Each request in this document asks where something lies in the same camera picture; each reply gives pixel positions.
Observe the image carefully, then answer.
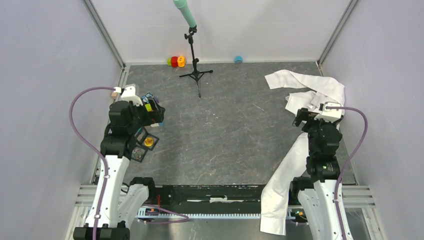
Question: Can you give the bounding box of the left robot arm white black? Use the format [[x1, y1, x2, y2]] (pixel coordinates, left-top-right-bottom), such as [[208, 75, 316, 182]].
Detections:
[[73, 98, 166, 240]]

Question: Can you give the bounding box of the black frame display box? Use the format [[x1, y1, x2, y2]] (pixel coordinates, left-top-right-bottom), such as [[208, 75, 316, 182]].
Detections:
[[135, 127, 160, 151]]

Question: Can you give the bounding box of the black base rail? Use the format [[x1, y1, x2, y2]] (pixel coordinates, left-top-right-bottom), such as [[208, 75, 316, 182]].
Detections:
[[136, 184, 265, 219]]

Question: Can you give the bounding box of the orange toy block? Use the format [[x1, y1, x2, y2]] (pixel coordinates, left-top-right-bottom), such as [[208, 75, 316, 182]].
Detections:
[[177, 55, 186, 68]]

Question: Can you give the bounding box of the black tripod stand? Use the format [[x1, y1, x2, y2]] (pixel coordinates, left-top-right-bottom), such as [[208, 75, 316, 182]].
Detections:
[[179, 26, 214, 98]]

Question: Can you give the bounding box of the teal foam pole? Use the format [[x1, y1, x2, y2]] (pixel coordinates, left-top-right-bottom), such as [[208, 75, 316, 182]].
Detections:
[[173, 0, 197, 28]]

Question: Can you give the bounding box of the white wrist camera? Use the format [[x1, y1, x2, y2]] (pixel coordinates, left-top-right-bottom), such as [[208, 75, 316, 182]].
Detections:
[[314, 101, 343, 123], [120, 84, 143, 107]]

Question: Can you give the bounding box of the red toy block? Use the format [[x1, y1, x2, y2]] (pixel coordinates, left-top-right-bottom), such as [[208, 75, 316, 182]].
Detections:
[[169, 56, 178, 68]]

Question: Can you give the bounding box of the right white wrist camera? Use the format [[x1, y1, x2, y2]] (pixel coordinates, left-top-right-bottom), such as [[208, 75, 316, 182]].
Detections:
[[314, 101, 343, 123]]

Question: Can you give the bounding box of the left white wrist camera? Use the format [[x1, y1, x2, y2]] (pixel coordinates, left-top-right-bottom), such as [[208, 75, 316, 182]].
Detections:
[[120, 84, 143, 107]]

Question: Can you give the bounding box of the blue owl picture block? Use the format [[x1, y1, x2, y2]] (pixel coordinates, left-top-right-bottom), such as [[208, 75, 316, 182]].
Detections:
[[141, 92, 156, 104]]

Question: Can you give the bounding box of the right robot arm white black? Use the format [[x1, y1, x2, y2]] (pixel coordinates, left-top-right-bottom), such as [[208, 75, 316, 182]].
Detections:
[[288, 108, 353, 240]]

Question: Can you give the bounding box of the white button shirt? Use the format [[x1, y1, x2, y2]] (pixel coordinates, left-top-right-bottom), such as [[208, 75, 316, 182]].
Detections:
[[259, 69, 345, 236]]

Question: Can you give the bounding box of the blue cylinder toy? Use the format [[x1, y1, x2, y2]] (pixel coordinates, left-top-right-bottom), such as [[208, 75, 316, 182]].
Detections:
[[233, 55, 244, 64]]

